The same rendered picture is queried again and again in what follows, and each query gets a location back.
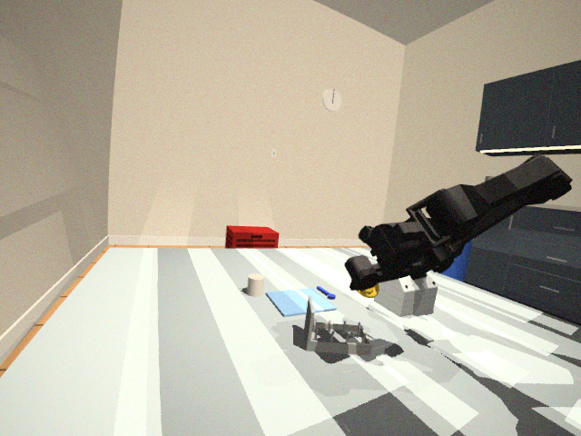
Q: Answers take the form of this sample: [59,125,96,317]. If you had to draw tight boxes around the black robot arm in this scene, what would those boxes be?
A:
[358,153,573,280]

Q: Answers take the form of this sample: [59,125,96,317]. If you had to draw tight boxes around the yellow round plate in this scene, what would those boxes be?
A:
[357,284,379,298]

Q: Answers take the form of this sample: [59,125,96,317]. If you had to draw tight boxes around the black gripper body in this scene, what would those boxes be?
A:
[344,255,422,292]

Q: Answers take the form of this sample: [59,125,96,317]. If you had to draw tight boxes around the white dish rack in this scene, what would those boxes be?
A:
[304,296,373,356]

